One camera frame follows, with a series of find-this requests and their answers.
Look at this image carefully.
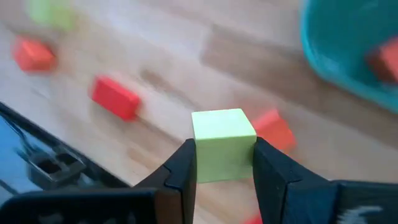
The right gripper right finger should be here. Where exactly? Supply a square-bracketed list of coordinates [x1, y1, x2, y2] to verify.
[252, 136, 338, 224]

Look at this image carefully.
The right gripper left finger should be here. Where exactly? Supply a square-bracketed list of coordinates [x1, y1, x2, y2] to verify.
[133, 139, 198, 224]

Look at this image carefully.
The orange long block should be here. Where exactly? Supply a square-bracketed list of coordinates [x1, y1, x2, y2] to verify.
[251, 108, 298, 153]
[368, 37, 398, 85]

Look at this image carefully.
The green cube block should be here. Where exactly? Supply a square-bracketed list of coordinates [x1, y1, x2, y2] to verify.
[26, 0, 77, 30]
[191, 108, 258, 184]

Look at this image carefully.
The red long block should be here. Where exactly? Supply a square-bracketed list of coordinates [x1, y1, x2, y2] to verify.
[89, 74, 142, 122]

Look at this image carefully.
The orange cube block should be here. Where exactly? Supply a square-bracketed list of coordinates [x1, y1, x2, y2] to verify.
[11, 35, 58, 74]

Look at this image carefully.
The teal plastic basket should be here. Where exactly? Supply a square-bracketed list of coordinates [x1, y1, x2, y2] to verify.
[298, 0, 398, 114]

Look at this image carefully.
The black aluminium table frame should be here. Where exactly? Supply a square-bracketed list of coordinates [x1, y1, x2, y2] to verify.
[0, 101, 131, 200]

